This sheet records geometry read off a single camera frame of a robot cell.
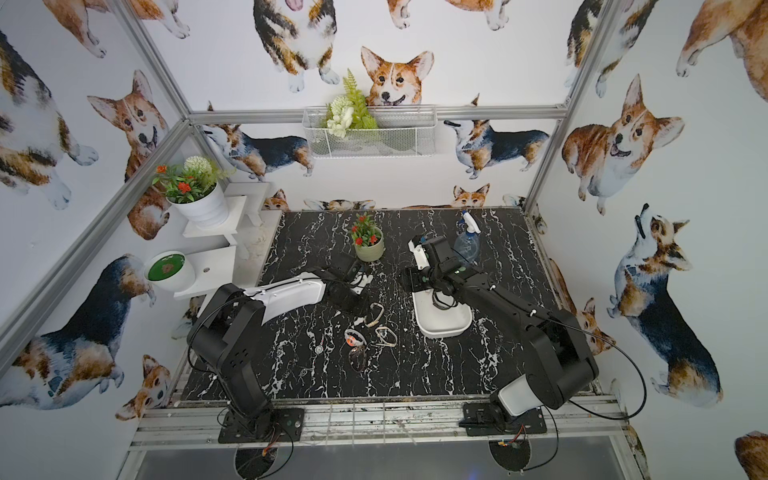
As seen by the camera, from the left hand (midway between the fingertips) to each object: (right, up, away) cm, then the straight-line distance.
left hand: (368, 303), depth 92 cm
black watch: (-2, -14, -7) cm, 16 cm away
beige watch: (+2, -5, -2) cm, 6 cm away
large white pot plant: (-43, +32, -16) cm, 56 cm away
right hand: (+11, +10, -7) cm, 16 cm away
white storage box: (+22, -3, -1) cm, 22 cm away
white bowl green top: (-49, +12, -16) cm, 53 cm away
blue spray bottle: (+32, +18, +6) cm, 37 cm away
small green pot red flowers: (-1, +20, +5) cm, 21 cm away
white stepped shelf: (-47, +22, +21) cm, 56 cm away
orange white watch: (-3, -8, -7) cm, 11 cm away
